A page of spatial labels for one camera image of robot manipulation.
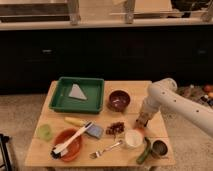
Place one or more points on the wooden table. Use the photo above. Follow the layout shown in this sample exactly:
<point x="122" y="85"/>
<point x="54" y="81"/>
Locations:
<point x="39" y="151"/>

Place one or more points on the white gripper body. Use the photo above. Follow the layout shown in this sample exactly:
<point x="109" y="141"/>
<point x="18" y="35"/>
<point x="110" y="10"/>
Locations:
<point x="147" y="111"/>

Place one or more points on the green cucumber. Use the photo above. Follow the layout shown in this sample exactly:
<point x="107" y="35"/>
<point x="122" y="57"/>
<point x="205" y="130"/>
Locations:
<point x="145" y="153"/>

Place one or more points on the white cup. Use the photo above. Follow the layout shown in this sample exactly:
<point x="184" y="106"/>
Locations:
<point x="133" y="138"/>

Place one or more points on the blue grey sponge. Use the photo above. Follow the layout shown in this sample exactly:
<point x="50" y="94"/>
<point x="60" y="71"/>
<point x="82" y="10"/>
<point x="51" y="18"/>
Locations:
<point x="95" y="131"/>

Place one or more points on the black stand on floor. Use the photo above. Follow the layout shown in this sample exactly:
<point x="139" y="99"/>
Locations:
<point x="6" y="165"/>

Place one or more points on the metal cup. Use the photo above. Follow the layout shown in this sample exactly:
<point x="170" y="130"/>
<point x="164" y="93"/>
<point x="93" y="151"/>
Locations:
<point x="159" y="149"/>

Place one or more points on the dark red bowl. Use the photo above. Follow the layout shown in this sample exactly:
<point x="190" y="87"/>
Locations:
<point x="118" y="100"/>

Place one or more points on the green plastic tray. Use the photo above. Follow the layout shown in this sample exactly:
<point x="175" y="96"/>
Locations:
<point x="93" y="88"/>

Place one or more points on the pile of dried red bits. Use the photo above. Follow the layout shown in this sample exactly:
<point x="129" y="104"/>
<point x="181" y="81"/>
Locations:
<point x="115" y="128"/>

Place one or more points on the silver fork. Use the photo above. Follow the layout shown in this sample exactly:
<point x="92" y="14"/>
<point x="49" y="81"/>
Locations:
<point x="99" y="153"/>

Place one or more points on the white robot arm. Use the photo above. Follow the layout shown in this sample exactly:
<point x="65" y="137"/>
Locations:
<point x="163" y="93"/>

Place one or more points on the dark cabinet counter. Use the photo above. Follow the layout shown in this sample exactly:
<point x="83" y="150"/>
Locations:
<point x="32" y="55"/>

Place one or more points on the small green cup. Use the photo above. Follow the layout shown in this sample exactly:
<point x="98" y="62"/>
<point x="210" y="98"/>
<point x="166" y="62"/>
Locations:
<point x="44" y="132"/>

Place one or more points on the wooden block eraser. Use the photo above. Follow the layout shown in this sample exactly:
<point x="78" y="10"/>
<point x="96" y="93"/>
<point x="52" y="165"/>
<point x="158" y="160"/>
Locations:
<point x="141" y="122"/>

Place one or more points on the white handled brush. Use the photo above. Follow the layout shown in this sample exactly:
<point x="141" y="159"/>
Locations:
<point x="61" y="149"/>

